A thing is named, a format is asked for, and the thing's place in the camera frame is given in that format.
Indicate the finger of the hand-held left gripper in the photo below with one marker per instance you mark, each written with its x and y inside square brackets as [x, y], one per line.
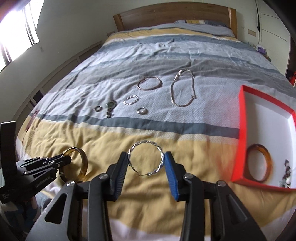
[46, 161]
[41, 172]

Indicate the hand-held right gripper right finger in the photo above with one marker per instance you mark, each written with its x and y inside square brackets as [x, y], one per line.
[172, 182]

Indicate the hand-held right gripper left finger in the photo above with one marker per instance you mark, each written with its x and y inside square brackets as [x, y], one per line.
[120, 177]

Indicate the amber bangle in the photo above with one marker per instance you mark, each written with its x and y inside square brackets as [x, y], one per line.
[268, 155]
[84, 162]

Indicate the silver twisted bangle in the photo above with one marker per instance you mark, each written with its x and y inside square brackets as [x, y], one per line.
[148, 142]

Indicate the red jewelry box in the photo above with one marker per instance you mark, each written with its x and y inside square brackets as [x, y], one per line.
[240, 139]

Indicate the dark wristwatch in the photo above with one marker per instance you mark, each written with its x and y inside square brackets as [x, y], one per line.
[111, 104]

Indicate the rose gold bangle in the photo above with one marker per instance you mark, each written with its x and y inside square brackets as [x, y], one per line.
[141, 88]

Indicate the striped bed cover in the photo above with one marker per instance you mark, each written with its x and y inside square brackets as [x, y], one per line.
[148, 58]

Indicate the window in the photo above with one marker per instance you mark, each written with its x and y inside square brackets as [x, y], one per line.
[16, 30]

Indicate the grey pillow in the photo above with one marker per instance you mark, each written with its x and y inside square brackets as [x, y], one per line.
[208, 29]

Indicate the red object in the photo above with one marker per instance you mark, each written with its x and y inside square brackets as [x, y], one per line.
[293, 80]

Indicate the purple object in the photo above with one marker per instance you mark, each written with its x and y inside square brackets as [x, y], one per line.
[261, 49]

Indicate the wooden headboard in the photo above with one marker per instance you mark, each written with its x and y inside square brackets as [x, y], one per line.
[161, 14]

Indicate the white wardrobe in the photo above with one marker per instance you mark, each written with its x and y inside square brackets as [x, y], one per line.
[275, 18]

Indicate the wall socket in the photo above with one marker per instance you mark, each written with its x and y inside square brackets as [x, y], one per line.
[252, 33]

